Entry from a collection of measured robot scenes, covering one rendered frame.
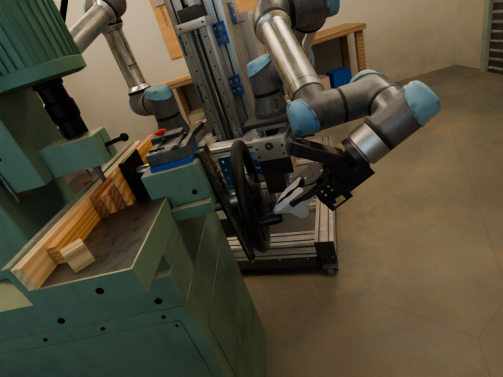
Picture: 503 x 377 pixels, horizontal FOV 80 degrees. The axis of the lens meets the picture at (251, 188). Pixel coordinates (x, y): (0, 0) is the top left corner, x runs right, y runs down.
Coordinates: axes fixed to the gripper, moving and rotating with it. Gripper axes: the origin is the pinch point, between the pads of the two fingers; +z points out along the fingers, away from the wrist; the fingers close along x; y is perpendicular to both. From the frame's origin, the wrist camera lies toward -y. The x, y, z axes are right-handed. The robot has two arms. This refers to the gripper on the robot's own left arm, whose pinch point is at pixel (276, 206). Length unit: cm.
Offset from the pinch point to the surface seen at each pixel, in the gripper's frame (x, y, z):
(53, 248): -12.8, -28.8, 29.2
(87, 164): 7.8, -35.1, 25.2
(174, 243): -2.6, -10.5, 21.2
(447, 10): 358, 129, -188
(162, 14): 340, -106, 47
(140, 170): 10.3, -25.6, 19.5
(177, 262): -5.6, -7.9, 22.7
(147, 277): -16.6, -14.1, 19.1
